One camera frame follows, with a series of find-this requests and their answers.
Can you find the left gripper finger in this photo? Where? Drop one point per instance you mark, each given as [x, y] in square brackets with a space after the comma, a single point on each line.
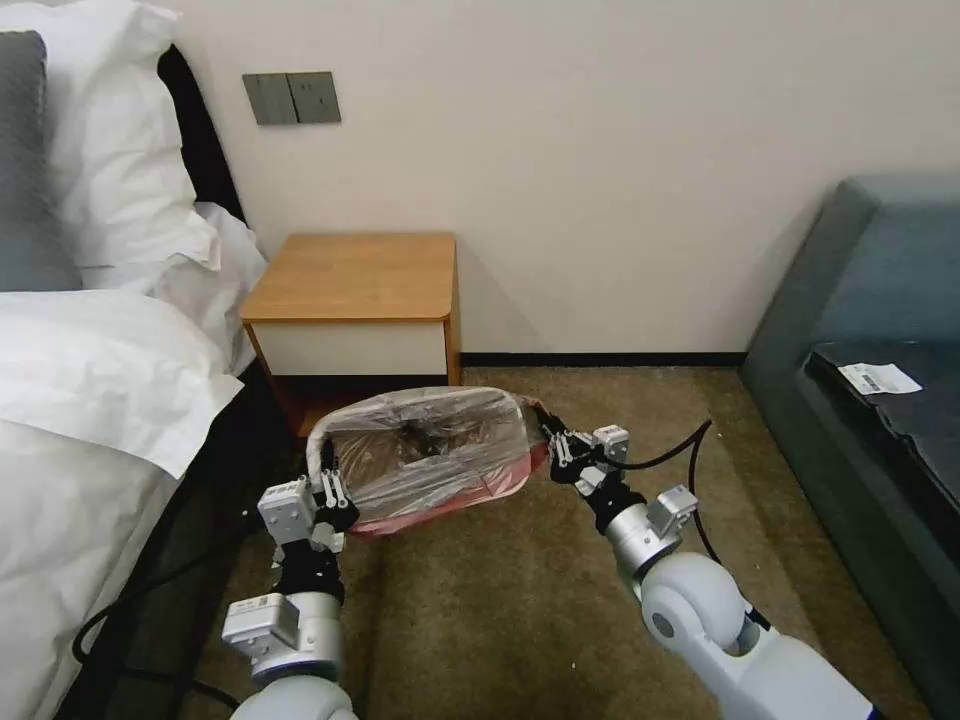
[344, 495]
[328, 487]

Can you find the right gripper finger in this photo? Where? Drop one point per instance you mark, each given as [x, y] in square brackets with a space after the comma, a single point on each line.
[559, 448]
[579, 439]

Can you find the clear plastic garbage bag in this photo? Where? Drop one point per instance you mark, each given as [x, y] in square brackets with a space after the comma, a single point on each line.
[442, 420]

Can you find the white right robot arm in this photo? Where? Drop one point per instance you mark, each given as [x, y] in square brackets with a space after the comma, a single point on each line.
[690, 607]

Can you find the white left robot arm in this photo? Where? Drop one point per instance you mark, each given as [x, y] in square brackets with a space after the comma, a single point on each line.
[300, 637]

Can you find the red trash can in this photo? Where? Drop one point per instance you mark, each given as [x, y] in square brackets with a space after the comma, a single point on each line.
[510, 472]

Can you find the black flat bag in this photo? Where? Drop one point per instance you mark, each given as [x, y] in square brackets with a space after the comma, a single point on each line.
[900, 435]

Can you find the black skirting board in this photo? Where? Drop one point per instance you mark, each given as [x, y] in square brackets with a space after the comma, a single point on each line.
[600, 358]

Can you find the wooden bedside table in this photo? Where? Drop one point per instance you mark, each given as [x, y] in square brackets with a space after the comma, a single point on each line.
[352, 292]

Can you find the white duvet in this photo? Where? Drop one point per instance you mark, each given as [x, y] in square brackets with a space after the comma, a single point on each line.
[82, 420]

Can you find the white paper label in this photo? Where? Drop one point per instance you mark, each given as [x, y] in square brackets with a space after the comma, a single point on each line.
[879, 376]

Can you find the grey-green sofa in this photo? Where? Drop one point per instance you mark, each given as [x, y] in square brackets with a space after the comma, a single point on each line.
[862, 315]

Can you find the black headboard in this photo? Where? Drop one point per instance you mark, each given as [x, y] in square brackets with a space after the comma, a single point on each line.
[202, 127]

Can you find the white pillow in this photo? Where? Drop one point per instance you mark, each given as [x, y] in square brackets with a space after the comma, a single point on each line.
[112, 150]

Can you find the grey pillow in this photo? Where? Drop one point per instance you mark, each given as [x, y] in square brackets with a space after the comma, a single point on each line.
[30, 165]

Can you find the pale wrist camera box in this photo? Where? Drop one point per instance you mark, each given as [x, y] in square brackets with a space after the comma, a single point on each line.
[611, 444]
[285, 510]

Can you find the black bed frame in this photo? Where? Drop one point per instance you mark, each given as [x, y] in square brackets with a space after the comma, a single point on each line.
[187, 585]

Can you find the grey wall socket plate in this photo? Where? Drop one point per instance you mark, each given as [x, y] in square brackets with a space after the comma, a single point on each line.
[315, 96]

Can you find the grey wall switch plate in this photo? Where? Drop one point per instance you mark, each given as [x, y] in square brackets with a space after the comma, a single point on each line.
[267, 99]

